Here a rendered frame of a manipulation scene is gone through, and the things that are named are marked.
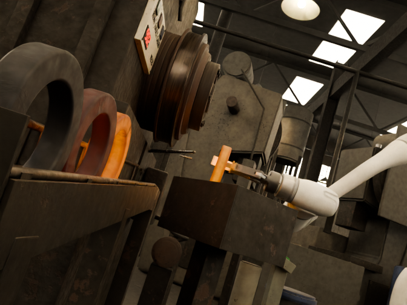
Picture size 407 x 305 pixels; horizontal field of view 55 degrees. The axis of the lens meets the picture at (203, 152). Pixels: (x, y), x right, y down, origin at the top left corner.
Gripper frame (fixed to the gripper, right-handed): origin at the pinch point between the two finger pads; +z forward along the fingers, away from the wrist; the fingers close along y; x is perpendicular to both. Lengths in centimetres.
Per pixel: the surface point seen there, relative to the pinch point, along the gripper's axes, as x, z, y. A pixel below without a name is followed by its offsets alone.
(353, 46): 529, -228, 766
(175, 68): 25.2, 26.6, -3.2
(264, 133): 95, -40, 275
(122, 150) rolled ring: -13, 23, -48
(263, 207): -13.8, -10.7, -45.2
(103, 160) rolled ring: -18, 21, -65
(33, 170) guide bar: -24, 19, -94
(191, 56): 31.3, 23.3, -2.6
